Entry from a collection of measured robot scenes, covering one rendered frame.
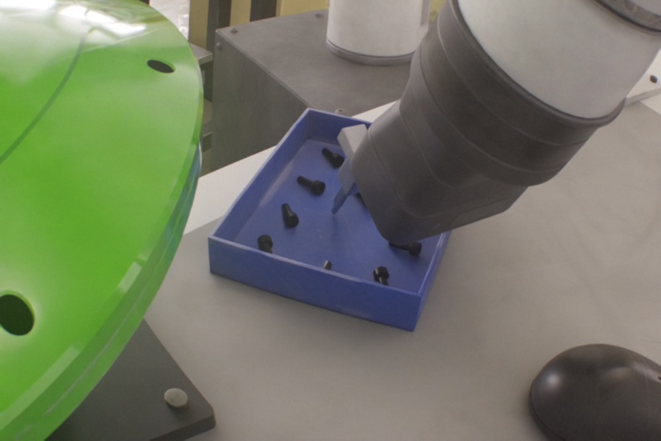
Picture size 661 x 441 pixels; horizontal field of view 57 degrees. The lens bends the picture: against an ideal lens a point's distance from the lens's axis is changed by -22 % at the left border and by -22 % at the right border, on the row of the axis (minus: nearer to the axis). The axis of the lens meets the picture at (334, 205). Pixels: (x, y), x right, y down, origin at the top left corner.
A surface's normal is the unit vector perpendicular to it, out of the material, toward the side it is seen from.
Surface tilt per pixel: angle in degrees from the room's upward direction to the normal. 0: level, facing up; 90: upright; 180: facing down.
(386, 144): 72
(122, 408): 0
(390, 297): 90
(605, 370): 16
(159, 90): 25
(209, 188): 0
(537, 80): 107
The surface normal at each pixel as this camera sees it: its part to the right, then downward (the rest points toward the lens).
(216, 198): 0.07, -0.80
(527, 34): -0.70, 0.50
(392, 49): 0.35, 0.58
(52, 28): 0.35, -0.80
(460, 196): 0.40, 0.83
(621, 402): -0.19, -0.26
